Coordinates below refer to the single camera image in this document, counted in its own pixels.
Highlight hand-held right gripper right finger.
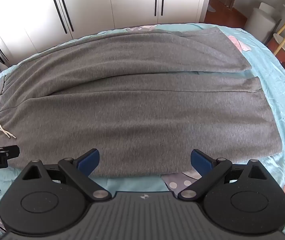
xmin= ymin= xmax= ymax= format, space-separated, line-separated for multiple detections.
xmin=178 ymin=149 xmax=269 ymax=202

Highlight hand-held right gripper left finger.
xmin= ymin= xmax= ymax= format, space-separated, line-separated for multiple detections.
xmin=20 ymin=148 xmax=111 ymax=202

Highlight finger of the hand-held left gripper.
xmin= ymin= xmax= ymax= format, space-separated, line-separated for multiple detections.
xmin=0 ymin=145 xmax=20 ymax=159

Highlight grey pants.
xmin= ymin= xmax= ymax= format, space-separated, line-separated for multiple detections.
xmin=0 ymin=26 xmax=283 ymax=178

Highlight light blue printed bedsheet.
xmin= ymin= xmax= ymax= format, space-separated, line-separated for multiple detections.
xmin=0 ymin=22 xmax=285 ymax=240

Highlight white cylindrical bin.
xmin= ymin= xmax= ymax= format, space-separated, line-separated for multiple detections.
xmin=244 ymin=2 xmax=282 ymax=44

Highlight white wardrobe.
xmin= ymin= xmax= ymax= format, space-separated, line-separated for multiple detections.
xmin=0 ymin=0 xmax=214 ymax=67

